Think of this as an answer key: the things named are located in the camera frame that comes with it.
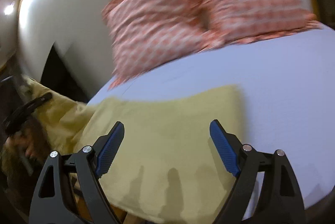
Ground khaki pants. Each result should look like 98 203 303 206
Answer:
23 77 242 224

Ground person's left hand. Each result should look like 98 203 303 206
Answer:
5 119 51 164

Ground black television screen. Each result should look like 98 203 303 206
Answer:
40 44 89 103

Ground white bed mattress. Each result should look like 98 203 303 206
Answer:
90 25 334 207

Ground left polka dot pillow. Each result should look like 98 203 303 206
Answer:
102 0 221 88

